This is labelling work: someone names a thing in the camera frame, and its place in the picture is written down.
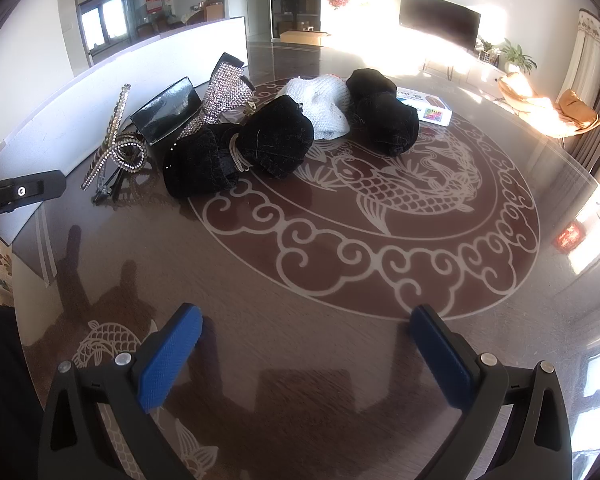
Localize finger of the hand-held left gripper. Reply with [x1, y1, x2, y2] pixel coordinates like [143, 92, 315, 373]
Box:
[0, 169, 67, 221]

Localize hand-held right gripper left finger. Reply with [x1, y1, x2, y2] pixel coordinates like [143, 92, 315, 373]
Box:
[37, 302, 203, 480]

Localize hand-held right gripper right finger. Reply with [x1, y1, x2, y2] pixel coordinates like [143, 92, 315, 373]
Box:
[411, 305, 573, 480]

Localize rhinestone banana hair clip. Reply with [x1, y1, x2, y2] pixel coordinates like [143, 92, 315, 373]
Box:
[81, 82, 132, 192]

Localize rhinestone loop hair clip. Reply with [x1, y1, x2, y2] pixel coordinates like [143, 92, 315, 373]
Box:
[92, 132, 149, 206]

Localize rhinestone bow hair clip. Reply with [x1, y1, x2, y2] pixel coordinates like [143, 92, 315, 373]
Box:
[180, 52, 256, 141]

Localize black velvet bow hair tie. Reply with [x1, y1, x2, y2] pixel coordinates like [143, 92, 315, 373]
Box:
[162, 96, 315, 199]

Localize blue and white carton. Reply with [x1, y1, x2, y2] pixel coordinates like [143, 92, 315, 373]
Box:
[395, 87, 454, 127]

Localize white knit glove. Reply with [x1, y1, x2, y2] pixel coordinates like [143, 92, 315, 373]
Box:
[277, 74, 355, 142]

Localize dark patterned glass-topped desktop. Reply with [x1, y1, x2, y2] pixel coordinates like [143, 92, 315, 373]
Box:
[10, 42, 600, 480]

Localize glazed balcony window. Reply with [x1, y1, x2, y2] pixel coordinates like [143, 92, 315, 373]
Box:
[80, 0, 131, 52]

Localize orange lounge chair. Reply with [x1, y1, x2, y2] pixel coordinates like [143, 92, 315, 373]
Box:
[497, 71, 600, 139]

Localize white television cabinet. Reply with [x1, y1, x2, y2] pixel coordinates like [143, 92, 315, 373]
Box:
[422, 52, 511, 88]

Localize large green potted plant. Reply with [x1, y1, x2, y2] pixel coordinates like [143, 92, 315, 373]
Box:
[500, 39, 537, 75]

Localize brown cardboard box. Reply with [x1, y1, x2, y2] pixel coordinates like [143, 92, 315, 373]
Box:
[279, 29, 331, 47]

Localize dark display cabinet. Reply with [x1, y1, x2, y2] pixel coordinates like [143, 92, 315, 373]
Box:
[270, 0, 323, 43]

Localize white cloth-covered standing unit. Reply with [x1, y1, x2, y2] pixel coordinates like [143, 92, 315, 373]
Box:
[562, 7, 600, 107]

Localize black television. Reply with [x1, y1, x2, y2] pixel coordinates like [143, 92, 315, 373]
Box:
[399, 0, 482, 53]

